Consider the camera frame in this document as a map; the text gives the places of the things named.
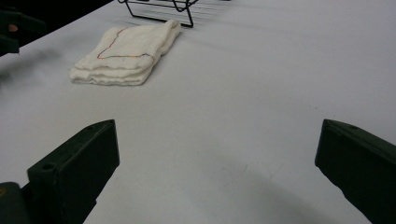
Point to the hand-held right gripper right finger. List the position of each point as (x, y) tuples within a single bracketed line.
[(361, 165)]

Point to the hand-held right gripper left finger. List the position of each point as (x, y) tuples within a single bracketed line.
[(77, 168)]

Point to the white towel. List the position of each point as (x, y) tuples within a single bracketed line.
[(124, 56)]

